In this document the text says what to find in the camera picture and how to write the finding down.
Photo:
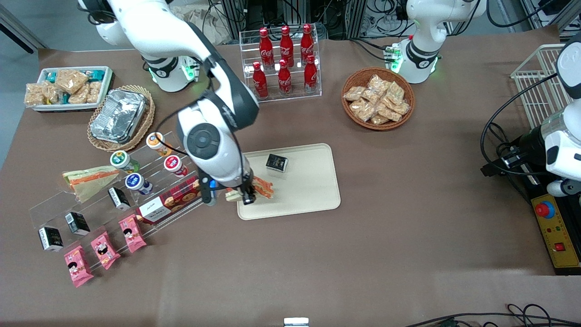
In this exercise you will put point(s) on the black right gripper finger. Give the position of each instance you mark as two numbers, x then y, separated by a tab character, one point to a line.
248	196

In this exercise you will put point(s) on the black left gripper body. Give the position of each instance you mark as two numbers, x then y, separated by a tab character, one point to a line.
528	141

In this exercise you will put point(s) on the triangle sandwich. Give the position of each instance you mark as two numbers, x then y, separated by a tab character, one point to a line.
265	188
91	181

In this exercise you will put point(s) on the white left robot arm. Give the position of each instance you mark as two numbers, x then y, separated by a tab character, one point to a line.
426	27

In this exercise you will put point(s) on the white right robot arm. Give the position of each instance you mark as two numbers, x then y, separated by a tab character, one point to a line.
213	136

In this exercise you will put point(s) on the cream plastic tray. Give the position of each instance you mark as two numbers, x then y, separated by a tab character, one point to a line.
308	190

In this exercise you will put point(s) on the small black carton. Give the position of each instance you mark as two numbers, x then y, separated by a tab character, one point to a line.
77	223
277	162
50	239
119	199

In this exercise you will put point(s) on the red lid gum jar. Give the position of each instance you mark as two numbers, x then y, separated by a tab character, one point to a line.
174	165

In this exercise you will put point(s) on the red plaid cookie box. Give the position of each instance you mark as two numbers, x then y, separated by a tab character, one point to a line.
170	202

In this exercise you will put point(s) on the clear acrylic stepped stand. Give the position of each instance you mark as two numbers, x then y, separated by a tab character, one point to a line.
154	181

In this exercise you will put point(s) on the orange lid gum jar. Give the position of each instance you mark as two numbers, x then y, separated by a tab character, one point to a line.
156	141

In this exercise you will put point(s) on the clear acrylic bottle rack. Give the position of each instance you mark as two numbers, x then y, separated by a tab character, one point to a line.
281	99

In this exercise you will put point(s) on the yellow emergency stop box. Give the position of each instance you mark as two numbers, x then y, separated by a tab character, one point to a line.
558	236

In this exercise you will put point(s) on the blue lid gum jar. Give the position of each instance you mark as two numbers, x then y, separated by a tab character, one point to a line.
136	183

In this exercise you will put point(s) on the red cola bottle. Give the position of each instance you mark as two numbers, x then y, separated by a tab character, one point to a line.
307	45
311	77
284	81
260	84
286	47
266	50

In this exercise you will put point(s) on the oval wicker basket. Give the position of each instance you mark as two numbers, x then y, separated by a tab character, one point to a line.
145	122

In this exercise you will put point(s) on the pink cartoon snack packet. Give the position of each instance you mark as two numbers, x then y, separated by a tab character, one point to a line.
78	266
105	250
132	233

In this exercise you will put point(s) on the green lid gum jar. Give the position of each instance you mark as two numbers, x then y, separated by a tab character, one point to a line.
120	160

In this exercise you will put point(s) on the clear bag of crackers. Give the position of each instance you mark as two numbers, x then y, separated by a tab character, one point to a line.
396	92
401	108
389	112
378	83
354	93
379	120
362	110

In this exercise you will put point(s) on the aluminium foil container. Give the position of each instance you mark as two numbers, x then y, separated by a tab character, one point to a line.
118	116

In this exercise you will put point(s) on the small silver device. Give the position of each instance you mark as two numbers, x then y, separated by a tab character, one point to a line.
296	322

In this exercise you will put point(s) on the beige crumpled cloth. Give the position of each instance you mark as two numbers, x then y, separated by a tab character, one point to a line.
213	32

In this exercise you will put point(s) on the round wicker basket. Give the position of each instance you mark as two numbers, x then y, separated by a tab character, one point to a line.
354	77

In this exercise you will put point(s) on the white rectangular bin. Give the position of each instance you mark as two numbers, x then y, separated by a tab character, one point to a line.
106	84

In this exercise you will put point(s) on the beige rice cracker packet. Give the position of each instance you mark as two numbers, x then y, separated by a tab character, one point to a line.
52	94
34	95
94	92
71	81
78	96

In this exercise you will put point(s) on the teal snack packet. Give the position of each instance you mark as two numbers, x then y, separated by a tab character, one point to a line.
96	75
51	77

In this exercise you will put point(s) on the metal equipment rack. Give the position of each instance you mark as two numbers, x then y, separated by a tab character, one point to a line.
345	18

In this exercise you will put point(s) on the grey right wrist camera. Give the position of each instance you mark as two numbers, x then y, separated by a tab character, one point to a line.
209	193

